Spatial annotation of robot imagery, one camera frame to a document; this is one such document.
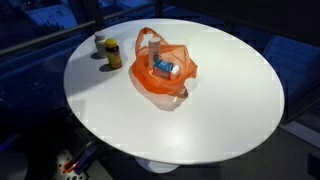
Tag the blue and white bottle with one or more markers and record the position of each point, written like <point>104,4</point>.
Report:
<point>165,69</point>

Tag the white table pedestal base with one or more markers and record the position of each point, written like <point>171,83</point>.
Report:
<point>156,165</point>

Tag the small dark-capped jar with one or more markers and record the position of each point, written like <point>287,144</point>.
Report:
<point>100,45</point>

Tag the orange plastic bag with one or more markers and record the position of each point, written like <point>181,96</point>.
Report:
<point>150,78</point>

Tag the metal railing bar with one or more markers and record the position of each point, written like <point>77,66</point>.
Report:
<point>50,36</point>

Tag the tall white bottle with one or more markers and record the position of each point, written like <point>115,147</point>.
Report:
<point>154,48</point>

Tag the perforated metal plate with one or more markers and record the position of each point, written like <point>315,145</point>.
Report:
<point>63,166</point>

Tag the amber bottle with yellow cap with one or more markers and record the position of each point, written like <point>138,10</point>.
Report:
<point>114,57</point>

